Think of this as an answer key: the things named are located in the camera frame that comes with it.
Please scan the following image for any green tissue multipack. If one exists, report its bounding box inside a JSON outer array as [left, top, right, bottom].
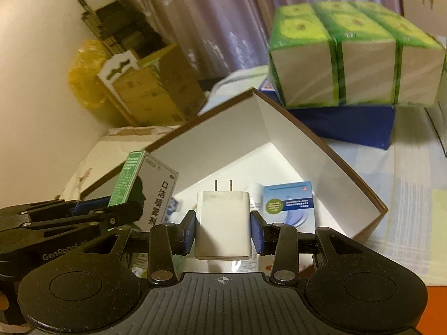
[[267, 2, 447, 107]]

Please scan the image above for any red printed cardboard sheet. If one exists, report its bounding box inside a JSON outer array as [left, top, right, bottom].
[[422, 284, 447, 322]]

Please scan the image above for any green medicine box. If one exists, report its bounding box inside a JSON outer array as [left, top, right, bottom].
[[108, 150, 179, 233]]

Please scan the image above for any brown cardboard box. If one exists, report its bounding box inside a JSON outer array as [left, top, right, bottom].
[[80, 88, 389, 243]]

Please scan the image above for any blue and white medicine box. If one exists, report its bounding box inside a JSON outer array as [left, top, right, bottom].
[[261, 181, 318, 236]]

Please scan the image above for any yellow plastic bag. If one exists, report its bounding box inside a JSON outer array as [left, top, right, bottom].
[[68, 40, 116, 123]]

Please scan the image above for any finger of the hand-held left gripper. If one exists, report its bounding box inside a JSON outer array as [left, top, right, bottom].
[[0, 200, 144, 247], [0, 197, 112, 222]]

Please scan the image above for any cream printed bedsheet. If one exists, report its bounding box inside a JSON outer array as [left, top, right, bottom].
[[61, 126, 182, 203]]

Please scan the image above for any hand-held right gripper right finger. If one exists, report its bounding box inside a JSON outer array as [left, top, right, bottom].
[[251, 210, 367, 285]]

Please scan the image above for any black folding step ladder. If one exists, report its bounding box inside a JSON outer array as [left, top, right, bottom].
[[77, 0, 165, 60]]

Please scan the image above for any white wooden chair back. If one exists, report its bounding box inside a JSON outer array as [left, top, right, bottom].
[[97, 49, 140, 126]]

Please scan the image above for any dark blue box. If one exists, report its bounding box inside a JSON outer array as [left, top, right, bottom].
[[258, 78, 397, 150]]

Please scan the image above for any white charger plug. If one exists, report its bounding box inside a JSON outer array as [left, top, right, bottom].
[[194, 180, 253, 260]]

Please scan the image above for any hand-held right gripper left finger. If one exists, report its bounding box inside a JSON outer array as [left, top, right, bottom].
[[79, 210, 197, 285]]

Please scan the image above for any purple patterned curtain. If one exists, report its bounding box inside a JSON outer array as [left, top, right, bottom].
[[115, 0, 402, 88]]

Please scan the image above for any plain cardboard box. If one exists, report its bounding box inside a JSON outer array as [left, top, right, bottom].
[[115, 44, 206, 126]]

